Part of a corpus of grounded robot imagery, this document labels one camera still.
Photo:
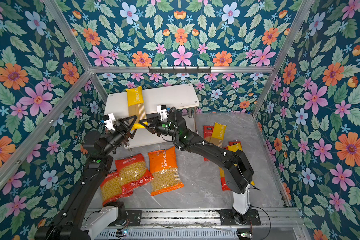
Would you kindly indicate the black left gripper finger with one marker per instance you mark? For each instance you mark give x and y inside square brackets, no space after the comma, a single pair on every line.
[123,125]
[130,122]

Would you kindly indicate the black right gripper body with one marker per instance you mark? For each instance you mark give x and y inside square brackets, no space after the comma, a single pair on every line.
[163,128]

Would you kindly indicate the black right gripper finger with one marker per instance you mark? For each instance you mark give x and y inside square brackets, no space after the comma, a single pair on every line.
[154,121]
[146,123]

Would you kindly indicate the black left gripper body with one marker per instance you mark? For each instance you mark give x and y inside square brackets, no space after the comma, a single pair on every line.
[124,133]

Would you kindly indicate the yellow spaghetti pack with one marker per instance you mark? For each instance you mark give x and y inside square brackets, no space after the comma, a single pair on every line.
[235,147]
[136,106]
[218,134]

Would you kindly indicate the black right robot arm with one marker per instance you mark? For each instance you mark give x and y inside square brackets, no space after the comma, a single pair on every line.
[236,166]

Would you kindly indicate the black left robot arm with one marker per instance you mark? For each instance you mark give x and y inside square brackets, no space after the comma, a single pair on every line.
[69,223]

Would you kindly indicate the white two-tier shelf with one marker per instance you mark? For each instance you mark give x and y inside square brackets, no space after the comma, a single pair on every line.
[179,96]

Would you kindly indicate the orange macaroni bag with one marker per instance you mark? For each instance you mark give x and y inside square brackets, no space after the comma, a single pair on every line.
[164,169]

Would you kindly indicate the red macaroni bag front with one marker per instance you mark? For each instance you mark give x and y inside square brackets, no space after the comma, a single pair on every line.
[133,173]

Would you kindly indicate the red macaroni bag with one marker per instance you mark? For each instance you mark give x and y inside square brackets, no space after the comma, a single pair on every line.
[114,187]
[133,173]

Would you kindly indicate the red spaghetti pack far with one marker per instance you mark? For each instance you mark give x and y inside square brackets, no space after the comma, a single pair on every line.
[208,130]

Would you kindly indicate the red spaghetti pack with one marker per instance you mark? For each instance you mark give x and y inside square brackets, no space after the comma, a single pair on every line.
[223,180]
[234,143]
[208,130]

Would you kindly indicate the red macaroni bag rear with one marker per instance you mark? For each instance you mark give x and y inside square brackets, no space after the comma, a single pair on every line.
[114,187]

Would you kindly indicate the red spaghetti pack right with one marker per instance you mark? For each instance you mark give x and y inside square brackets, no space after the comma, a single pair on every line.
[234,143]

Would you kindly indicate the red spaghetti pack middle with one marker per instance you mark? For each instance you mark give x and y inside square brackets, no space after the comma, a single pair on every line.
[223,180]

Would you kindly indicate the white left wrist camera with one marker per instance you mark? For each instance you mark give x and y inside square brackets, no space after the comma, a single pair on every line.
[109,121]

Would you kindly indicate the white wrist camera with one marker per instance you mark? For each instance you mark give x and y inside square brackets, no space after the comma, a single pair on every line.
[109,121]
[162,110]

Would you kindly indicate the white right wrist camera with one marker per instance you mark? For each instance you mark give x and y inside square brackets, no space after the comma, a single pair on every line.
[162,110]

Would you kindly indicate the black hook rail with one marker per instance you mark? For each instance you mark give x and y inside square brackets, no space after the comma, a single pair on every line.
[176,70]

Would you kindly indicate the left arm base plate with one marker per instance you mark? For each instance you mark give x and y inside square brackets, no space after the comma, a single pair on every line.
[131,218]

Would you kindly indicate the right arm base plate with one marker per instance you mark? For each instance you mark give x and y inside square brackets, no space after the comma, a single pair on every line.
[233,218]

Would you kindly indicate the aluminium front rail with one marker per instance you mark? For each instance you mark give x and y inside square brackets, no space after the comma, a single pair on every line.
[209,218]

